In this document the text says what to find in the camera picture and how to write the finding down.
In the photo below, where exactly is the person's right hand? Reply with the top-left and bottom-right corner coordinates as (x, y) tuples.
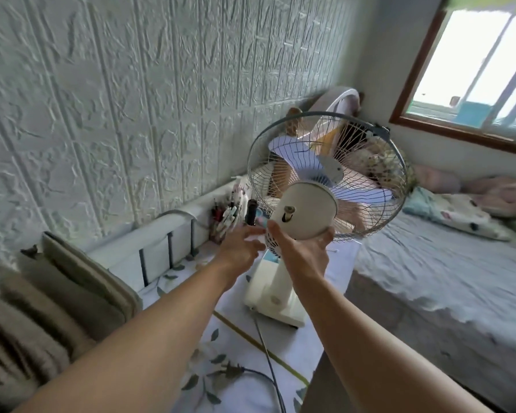
(266, 219), (337, 293)

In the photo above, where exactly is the person's left hand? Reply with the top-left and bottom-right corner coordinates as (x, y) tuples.
(213, 223), (267, 283)

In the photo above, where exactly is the white blue table fan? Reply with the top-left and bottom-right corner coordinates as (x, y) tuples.
(242, 110), (410, 329)

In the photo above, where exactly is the grey fan power cord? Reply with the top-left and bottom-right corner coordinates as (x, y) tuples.
(217, 315), (287, 413)

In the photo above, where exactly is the person's left forearm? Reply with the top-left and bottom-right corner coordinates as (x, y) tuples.
(15, 262), (241, 413)

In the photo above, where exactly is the person's right forearm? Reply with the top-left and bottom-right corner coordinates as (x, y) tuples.
(292, 277), (495, 413)

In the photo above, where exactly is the clear holder with pens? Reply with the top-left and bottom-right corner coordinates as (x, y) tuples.
(208, 196), (247, 247)

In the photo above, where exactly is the floral cloth covered table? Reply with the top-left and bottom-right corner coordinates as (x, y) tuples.
(136, 237), (363, 413)

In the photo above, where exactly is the yellow floral pillow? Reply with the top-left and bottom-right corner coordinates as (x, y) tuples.
(351, 143), (417, 199)

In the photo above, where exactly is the bed with grey sheet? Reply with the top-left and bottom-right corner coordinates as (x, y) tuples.
(353, 184), (516, 359)

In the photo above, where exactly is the plain pink pillow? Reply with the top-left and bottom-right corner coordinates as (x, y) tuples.
(412, 162), (462, 195)

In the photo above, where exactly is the white dotted quilt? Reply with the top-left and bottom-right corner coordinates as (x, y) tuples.
(401, 186), (513, 243)

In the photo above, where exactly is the pink patterned cloth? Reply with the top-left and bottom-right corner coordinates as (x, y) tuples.
(463, 175), (516, 221)

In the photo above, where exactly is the teal tub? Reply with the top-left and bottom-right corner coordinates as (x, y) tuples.
(455, 100), (496, 128)

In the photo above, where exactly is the wooden framed window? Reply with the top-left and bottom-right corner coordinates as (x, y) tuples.
(388, 0), (516, 158)

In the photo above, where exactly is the grey wall cable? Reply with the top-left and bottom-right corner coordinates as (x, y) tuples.
(156, 208), (212, 232)

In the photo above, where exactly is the white slatted rail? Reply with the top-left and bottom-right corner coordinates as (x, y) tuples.
(85, 175), (251, 294)

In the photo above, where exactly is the wooden frame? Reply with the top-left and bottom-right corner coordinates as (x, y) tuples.
(266, 106), (353, 198)

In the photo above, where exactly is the white round frame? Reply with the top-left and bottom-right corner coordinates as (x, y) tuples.
(308, 85), (363, 122)

